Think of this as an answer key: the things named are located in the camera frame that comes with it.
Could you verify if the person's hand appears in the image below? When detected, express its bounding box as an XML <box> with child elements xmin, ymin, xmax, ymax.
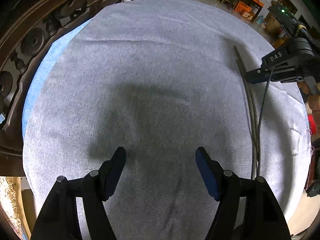
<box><xmin>298</xmin><ymin>81</ymin><xmax>319</xmax><ymax>115</ymax></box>

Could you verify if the red plastic stool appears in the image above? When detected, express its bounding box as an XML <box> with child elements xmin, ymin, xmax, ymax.
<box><xmin>308</xmin><ymin>114</ymin><xmax>319</xmax><ymax>141</ymax></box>

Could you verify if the black jacket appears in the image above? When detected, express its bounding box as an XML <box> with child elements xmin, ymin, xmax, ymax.
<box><xmin>306</xmin><ymin>139</ymin><xmax>319</xmax><ymax>197</ymax></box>

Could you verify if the orange crate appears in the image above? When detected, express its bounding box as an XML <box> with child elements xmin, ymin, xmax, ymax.
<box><xmin>233</xmin><ymin>0</ymin><xmax>264</xmax><ymax>17</ymax></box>

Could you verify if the grey table cloth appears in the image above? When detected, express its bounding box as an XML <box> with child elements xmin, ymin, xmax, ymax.
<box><xmin>23</xmin><ymin>0</ymin><xmax>311</xmax><ymax>239</ymax></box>

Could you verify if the carved wooden table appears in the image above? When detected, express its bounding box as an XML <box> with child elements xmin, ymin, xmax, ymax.
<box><xmin>1</xmin><ymin>0</ymin><xmax>120</xmax><ymax>177</ymax></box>

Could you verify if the black cable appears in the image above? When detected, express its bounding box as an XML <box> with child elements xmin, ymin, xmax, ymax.
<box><xmin>256</xmin><ymin>68</ymin><xmax>275</xmax><ymax>178</ymax></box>

